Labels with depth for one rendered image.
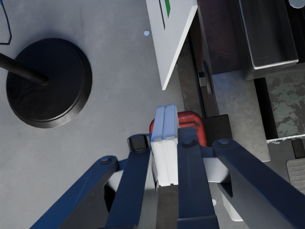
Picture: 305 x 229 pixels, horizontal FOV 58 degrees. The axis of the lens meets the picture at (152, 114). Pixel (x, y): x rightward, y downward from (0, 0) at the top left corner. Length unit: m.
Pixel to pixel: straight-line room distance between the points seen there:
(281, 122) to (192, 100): 0.65
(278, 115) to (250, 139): 0.05
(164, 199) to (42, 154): 0.53
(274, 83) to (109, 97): 0.80
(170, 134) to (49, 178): 1.07
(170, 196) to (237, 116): 0.70
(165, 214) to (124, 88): 0.51
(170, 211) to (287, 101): 0.74
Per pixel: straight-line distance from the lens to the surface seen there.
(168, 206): 1.08
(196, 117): 0.30
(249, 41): 0.39
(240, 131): 0.42
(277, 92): 0.44
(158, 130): 0.17
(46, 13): 1.37
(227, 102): 0.43
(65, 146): 1.18
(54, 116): 1.17
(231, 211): 0.45
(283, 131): 0.43
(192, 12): 0.56
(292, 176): 0.94
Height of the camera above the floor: 1.06
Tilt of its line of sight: 79 degrees down
